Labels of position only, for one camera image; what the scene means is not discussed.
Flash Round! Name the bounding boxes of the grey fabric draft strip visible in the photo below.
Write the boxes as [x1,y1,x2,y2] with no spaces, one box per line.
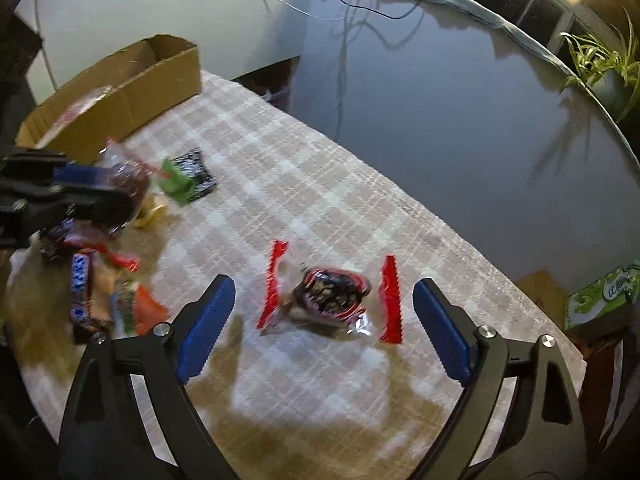
[323,0,640,172]

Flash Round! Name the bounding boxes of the black snack packet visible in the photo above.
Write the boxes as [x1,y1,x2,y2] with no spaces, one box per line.
[172,148,217,203]

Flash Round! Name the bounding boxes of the clear packet dark dates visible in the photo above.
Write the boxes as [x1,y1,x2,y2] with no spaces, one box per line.
[98,138,152,212]

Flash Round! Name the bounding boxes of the green potted plant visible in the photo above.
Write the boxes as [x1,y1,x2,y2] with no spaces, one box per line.
[559,10,639,124]

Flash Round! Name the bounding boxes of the red-edged clear date packet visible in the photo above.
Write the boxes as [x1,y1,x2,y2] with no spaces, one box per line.
[257,240,404,344]

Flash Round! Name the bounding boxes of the green tissue box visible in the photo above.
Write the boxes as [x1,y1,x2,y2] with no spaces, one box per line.
[563,261,639,330]

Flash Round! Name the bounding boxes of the green candy packet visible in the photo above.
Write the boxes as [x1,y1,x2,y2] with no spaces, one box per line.
[156,158,194,206]

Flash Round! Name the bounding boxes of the plaid pink table cloth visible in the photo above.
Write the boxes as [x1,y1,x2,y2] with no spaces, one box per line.
[4,69,589,480]

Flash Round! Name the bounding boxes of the Snickers bar English label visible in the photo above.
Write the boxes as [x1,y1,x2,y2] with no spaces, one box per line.
[70,252,99,333]

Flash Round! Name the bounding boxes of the orange snack wrapper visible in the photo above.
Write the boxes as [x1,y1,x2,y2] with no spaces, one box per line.
[132,285,168,336]

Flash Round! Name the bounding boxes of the brown cardboard box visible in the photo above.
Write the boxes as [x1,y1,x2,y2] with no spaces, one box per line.
[15,35,202,164]

